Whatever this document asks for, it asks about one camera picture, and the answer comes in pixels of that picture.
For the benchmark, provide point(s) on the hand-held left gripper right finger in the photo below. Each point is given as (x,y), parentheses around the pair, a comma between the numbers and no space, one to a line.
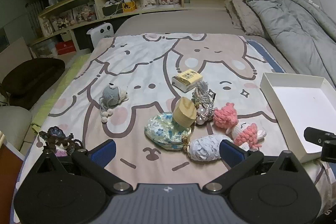
(231,153)

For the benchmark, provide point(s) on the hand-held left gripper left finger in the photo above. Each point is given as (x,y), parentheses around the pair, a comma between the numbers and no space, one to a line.
(103,151)

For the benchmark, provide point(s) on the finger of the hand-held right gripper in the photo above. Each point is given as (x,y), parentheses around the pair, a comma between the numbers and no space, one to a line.
(316,136)
(329,151)

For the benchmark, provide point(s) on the pink and white crochet toy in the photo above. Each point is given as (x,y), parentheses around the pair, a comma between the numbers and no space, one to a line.
(246,133)

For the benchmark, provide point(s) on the light blue yarn toy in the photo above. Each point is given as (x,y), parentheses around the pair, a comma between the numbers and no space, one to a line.
(204,148)

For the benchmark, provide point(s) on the white cardboard box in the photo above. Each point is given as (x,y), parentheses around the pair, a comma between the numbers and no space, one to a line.
(302,108)

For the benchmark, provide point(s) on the round pink crochet toy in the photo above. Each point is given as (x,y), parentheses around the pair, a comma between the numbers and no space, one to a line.
(224,116)

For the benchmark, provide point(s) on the dark crochet toy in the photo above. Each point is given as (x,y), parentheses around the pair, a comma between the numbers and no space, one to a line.
(56,137)

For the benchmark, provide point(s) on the grey crochet toy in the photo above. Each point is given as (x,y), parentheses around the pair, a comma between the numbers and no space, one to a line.
(111,95)

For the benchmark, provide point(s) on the blue floral pouch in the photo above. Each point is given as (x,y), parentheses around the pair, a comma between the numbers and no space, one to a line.
(162,132)

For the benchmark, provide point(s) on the silver tassel pearl ornament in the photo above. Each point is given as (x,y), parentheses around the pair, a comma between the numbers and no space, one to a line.
(203,100)

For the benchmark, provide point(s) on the round wooden box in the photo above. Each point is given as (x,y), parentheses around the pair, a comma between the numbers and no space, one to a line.
(183,113)

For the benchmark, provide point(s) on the light green cloth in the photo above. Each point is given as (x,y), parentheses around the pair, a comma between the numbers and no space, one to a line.
(60,90)

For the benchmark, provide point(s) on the yellow tissue pack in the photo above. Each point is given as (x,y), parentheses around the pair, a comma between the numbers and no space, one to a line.
(187,78)

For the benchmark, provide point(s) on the cartoon printed blanket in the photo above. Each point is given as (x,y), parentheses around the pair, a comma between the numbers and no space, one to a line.
(147,77)

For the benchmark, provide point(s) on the light grey stool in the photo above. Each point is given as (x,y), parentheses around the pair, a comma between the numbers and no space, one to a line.
(13,124)

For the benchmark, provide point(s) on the brown wooden cabinet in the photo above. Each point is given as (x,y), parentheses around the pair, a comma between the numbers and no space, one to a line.
(9,174)

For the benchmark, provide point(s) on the dark brown chair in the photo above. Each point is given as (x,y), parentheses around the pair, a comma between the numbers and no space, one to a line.
(29,77)

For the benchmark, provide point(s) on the red box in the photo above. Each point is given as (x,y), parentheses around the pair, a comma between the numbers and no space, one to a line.
(65,47)

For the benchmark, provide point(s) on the grey duvet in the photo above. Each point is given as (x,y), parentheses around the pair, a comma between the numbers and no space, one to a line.
(294,24)

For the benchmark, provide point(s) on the white heater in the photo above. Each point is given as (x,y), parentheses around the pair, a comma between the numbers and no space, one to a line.
(101,35)

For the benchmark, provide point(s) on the clear storage bin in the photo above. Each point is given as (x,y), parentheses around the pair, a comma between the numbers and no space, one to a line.
(46,48)

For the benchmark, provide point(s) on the small white object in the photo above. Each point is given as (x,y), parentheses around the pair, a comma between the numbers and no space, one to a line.
(313,4)

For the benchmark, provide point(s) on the cardboard sheet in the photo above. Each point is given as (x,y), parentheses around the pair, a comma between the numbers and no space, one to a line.
(15,53)

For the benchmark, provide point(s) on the figurine display box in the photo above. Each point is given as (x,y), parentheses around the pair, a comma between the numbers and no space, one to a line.
(84,14)
(61,20)
(45,26)

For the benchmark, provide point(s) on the dark green box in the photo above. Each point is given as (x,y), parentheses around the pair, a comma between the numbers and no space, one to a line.
(111,11)

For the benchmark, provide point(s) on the beige bed sheet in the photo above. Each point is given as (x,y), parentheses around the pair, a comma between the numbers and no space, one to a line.
(170,22)

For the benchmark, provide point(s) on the yellow box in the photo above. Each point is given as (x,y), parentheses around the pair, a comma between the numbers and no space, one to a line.
(129,6)

